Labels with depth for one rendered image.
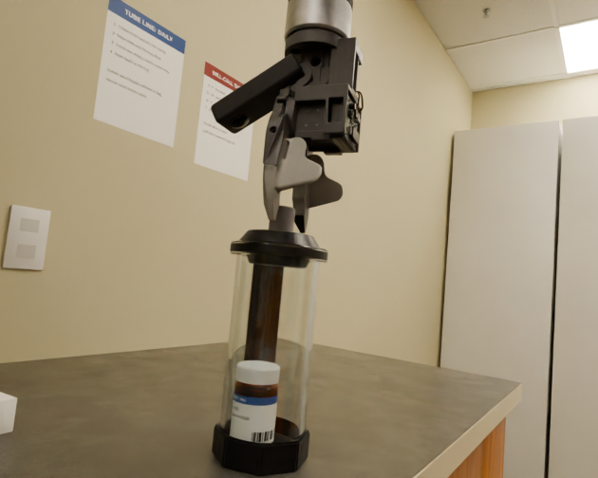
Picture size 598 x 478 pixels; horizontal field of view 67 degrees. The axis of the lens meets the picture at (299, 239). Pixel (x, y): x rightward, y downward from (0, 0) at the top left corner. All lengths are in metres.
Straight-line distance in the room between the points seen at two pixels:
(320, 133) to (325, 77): 0.07
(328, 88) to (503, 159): 2.65
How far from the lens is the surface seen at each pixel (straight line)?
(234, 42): 1.40
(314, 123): 0.49
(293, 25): 0.54
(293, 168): 0.46
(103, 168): 1.06
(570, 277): 2.94
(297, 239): 0.46
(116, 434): 0.59
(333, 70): 0.52
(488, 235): 3.02
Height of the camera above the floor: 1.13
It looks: 5 degrees up
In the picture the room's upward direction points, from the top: 5 degrees clockwise
